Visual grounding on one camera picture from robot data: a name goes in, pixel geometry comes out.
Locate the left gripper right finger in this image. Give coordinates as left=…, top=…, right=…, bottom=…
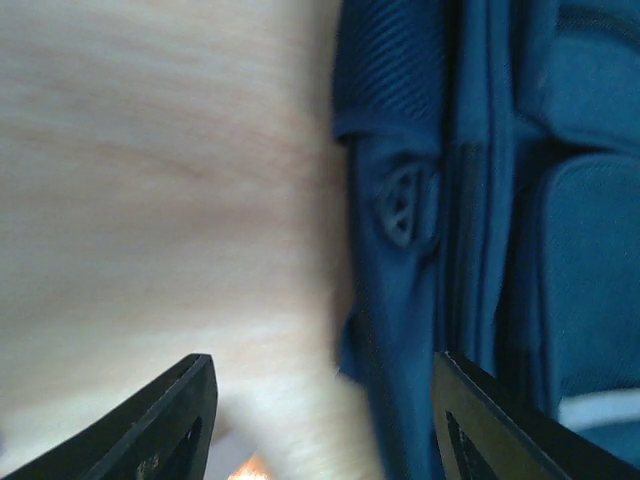
left=432, top=352, right=639, bottom=479

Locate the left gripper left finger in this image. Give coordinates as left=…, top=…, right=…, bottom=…
left=7, top=354, right=218, bottom=480

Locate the navy blue backpack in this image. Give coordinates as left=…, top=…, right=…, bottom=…
left=332, top=1, right=639, bottom=479

